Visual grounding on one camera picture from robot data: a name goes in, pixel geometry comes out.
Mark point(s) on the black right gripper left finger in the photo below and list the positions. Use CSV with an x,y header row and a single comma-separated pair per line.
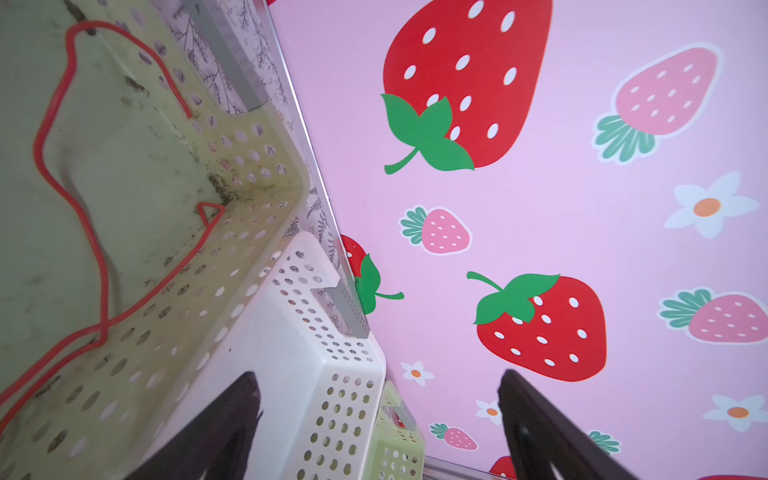
x,y
215,444

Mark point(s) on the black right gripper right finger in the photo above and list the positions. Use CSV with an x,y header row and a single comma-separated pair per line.
x,y
544,443

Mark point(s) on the white perforated basket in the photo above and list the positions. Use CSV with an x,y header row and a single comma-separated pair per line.
x,y
319,387

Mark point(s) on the right green perforated basket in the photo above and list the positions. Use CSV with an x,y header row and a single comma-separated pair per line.
x,y
397,448

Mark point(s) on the green perforated basket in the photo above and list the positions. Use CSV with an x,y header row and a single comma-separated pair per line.
x,y
397,448
133,208

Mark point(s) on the left green perforated basket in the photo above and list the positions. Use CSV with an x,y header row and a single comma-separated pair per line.
x,y
133,208

